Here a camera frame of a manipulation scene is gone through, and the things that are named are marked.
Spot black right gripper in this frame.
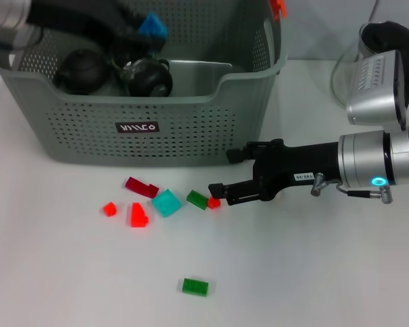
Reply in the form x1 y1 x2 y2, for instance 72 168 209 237
208 138 341 207

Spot bright green block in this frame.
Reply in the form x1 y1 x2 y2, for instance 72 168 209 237
181 277 209 297

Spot red slope block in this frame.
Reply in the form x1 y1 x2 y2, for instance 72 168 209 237
129 202 150 228

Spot dark green block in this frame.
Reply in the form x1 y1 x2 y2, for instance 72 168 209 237
186 189 211 211

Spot dark red long block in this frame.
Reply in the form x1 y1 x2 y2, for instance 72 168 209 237
125 176 160 199

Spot teal square block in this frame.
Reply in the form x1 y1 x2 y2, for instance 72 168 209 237
152 188 183 218

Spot grey perforated storage bin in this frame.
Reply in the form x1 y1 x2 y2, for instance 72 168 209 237
0 0 289 170

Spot blue square block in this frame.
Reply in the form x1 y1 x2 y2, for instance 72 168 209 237
138 12 168 40

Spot orange bin handle clip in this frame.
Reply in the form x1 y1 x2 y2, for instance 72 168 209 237
271 0 288 20

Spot right arm cable silver plugs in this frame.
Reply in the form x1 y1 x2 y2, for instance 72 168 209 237
309 172 393 205

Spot black clay teapot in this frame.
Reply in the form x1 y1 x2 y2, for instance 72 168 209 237
54 48 110 95

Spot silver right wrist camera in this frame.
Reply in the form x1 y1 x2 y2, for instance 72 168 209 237
346 50 408 132

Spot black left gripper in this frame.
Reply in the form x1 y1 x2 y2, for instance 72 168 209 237
27 0 165 52

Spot glass teapot black handle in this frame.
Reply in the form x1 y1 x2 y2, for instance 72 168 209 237
330 20 409 106

